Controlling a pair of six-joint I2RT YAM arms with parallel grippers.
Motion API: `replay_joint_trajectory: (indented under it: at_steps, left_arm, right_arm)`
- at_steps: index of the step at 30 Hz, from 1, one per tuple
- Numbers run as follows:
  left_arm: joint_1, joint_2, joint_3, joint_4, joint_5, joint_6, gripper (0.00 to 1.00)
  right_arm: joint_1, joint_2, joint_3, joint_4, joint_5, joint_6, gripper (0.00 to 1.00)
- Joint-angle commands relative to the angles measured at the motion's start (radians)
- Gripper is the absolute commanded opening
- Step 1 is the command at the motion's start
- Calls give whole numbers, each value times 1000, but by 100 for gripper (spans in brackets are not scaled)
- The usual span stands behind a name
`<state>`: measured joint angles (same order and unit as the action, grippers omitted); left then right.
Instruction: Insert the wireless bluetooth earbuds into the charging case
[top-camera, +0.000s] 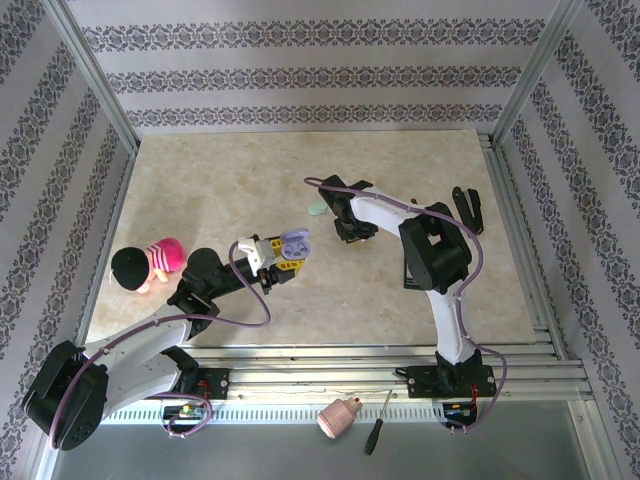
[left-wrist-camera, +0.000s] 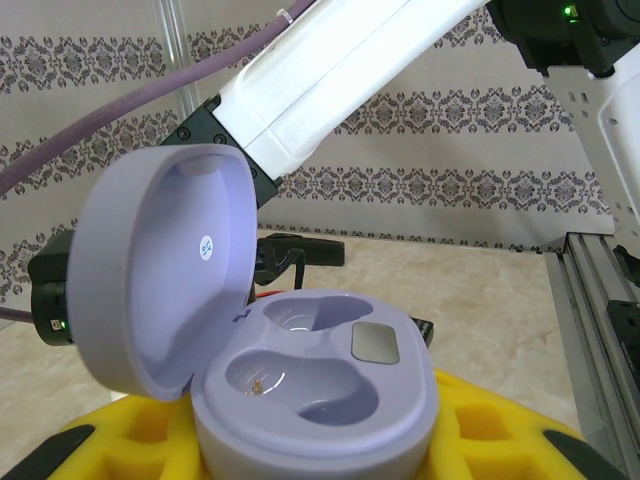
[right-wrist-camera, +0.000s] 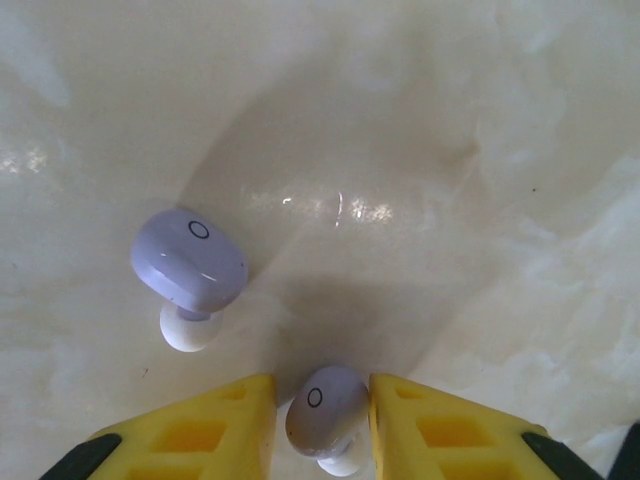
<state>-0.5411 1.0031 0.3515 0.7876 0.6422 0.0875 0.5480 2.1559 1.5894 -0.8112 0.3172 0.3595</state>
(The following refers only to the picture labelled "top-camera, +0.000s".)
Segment purple earbud charging case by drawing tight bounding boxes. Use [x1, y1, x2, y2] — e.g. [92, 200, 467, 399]
[278, 227, 312, 261]

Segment pink doll with black hair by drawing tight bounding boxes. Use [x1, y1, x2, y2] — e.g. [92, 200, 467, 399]
[110, 237, 187, 295]

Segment black card with red-yellow print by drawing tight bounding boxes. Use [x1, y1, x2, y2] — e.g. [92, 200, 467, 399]
[402, 262, 426, 292]

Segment black stapler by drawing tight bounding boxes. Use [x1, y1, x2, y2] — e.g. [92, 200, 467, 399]
[451, 185, 485, 237]

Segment small green circuit board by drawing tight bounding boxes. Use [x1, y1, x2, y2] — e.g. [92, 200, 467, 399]
[163, 403, 209, 421]

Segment pink drill chuck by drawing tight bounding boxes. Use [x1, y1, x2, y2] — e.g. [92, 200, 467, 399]
[316, 395, 364, 441]

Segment small blue circuit board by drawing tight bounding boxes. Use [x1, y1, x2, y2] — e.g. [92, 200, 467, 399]
[443, 401, 479, 426]

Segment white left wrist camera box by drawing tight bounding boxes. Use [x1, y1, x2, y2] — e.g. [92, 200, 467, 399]
[236, 234, 275, 275]

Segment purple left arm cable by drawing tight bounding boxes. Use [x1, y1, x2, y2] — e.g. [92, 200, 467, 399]
[49, 239, 274, 449]

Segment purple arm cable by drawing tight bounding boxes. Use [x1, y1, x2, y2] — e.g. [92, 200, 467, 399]
[302, 175, 509, 434]
[49, 239, 274, 449]

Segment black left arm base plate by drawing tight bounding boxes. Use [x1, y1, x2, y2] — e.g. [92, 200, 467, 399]
[192, 367, 231, 401]

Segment aluminium side rail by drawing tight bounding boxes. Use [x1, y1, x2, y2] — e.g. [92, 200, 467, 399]
[69, 147, 139, 364]
[477, 130, 569, 359]

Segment aluminium rail bed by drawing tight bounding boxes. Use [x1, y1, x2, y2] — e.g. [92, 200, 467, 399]
[47, 343, 594, 401]

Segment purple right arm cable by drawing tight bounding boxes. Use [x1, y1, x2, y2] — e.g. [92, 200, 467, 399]
[302, 175, 509, 434]

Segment white slotted cable duct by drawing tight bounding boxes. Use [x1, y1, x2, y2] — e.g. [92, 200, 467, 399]
[102, 402, 449, 425]

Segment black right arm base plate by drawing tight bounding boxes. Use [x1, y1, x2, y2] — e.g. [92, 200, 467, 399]
[407, 363, 500, 400]

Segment black-handled screwdriver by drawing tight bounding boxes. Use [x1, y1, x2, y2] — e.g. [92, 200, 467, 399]
[363, 389, 394, 456]

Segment aluminium frame post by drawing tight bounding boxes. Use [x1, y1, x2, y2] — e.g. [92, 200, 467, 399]
[42, 0, 140, 154]
[491, 0, 592, 149]

